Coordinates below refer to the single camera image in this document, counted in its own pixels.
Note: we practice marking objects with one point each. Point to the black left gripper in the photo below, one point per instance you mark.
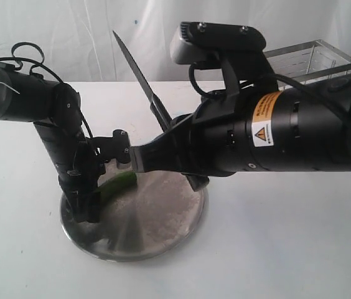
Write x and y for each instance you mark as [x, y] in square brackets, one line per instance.
[78, 173]

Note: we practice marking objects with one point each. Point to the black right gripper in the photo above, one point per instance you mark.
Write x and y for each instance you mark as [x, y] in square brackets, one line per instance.
[198, 144]

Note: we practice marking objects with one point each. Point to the green cucumber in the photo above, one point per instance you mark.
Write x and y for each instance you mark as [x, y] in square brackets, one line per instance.
[115, 186]

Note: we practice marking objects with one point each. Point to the black handled knife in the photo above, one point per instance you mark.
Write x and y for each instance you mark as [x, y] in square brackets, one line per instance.
[155, 104]

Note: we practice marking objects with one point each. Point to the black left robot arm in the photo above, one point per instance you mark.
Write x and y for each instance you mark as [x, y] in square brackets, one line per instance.
[53, 107]

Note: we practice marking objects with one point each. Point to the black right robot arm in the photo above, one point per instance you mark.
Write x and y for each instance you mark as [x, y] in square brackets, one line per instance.
[296, 129]

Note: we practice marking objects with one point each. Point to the round steel plate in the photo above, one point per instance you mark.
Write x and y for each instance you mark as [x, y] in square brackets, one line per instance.
[145, 221]

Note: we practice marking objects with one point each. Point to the white backdrop curtain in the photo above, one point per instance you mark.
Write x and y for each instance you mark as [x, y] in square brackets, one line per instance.
[77, 37]

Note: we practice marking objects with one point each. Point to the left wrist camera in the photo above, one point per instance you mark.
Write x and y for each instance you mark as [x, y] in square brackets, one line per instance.
[114, 147]

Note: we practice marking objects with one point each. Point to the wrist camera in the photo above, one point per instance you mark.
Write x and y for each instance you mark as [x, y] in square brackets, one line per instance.
[236, 50]
[114, 147]

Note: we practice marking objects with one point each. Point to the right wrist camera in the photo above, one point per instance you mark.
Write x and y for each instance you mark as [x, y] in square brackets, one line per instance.
[236, 50]

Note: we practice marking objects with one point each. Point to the chrome wire utensil holder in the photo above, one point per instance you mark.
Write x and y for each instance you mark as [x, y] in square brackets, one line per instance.
[309, 61]

